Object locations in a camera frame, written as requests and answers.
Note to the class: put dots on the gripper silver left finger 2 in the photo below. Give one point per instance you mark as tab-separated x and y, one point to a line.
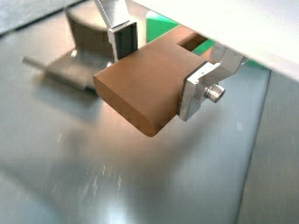
120	27

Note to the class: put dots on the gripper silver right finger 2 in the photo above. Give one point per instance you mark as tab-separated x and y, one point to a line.
200	84

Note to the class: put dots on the brown square-circle forked object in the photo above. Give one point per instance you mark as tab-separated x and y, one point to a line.
141	85

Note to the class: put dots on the dark grey curved cradle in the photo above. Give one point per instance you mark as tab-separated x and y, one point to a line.
76	66

